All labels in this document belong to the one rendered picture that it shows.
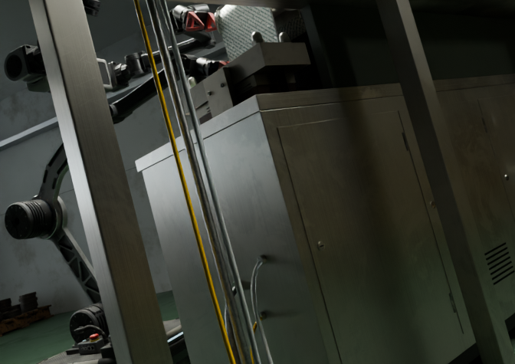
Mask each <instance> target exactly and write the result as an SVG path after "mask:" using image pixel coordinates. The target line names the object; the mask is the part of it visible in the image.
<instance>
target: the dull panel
mask: <svg viewBox="0 0 515 364"><path fill-rule="evenodd" d="M301 13H302V16H303V20H304V24H305V26H306V30H307V34H308V37H309V40H310V45H311V48H312V51H313V56H314V59H315V61H316V65H317V70H318V72H319V75H320V80H321V84H322V86H323V89H330V88H340V87H358V86H368V85H378V84H397V83H400V82H399V77H398V75H397V72H396V69H395V64H394V61H393V59H392V54H391V51H390V48H389V43H388V41H387V37H386V35H385V30H384V27H383V24H382V20H381V17H380V14H379V10H378V9H377V8H360V7H350V6H340V5H320V4H308V5H306V6H305V7H303V8H302V9H301ZM412 14H413V16H414V19H415V23H416V27H417V29H418V34H419V37H420V39H421V43H422V47H423V50H424V52H425V57H426V60H427V63H428V67H429V70H430V73H431V78H432V80H444V79H454V78H464V77H483V76H492V75H501V74H515V19H512V18H492V17H482V16H471V15H452V14H442V13H431V12H420V11H413V12H412Z"/></svg>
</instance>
